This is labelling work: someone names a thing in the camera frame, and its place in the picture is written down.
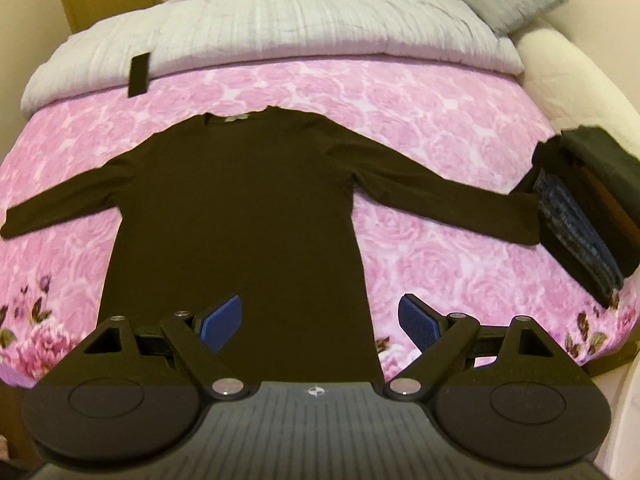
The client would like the white ribbed quilt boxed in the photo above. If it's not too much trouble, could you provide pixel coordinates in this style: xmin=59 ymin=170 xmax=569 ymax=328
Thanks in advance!
xmin=21 ymin=0 xmax=525 ymax=116

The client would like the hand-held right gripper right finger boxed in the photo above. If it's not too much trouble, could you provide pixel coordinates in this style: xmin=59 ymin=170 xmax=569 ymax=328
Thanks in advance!
xmin=382 ymin=294 xmax=576 ymax=402

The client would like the dark green folded garment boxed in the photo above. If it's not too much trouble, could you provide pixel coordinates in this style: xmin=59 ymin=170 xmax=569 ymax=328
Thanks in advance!
xmin=559 ymin=127 xmax=640 ymax=206

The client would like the pink rose-patterned blanket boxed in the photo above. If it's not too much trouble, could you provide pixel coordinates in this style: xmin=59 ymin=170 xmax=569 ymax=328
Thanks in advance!
xmin=0 ymin=55 xmax=640 ymax=388

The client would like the grey pillow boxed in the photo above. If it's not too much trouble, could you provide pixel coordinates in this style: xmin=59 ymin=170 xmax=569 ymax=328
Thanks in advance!
xmin=459 ymin=0 xmax=569 ymax=37

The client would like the dark brown long-sleeved shirt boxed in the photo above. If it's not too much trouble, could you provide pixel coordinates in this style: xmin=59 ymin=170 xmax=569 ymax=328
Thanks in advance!
xmin=0 ymin=105 xmax=543 ymax=386

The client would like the black smartphone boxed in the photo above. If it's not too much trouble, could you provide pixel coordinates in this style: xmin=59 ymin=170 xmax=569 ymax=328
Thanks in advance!
xmin=127 ymin=52 xmax=154 ymax=97

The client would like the blue patterned folded garment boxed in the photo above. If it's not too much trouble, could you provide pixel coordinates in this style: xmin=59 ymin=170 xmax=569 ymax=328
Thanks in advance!
xmin=536 ymin=172 xmax=626 ymax=297

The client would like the black folded garment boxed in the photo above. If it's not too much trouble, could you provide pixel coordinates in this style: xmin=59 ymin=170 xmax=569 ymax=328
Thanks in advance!
xmin=509 ymin=142 xmax=623 ymax=310

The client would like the brown folded garment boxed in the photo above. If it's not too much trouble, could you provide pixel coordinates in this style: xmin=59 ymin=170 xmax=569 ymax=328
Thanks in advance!
xmin=580 ymin=165 xmax=640 ymax=266

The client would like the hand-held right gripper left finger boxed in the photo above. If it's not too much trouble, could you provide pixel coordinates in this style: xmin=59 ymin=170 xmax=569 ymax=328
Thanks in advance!
xmin=65 ymin=294 xmax=251 ymax=402

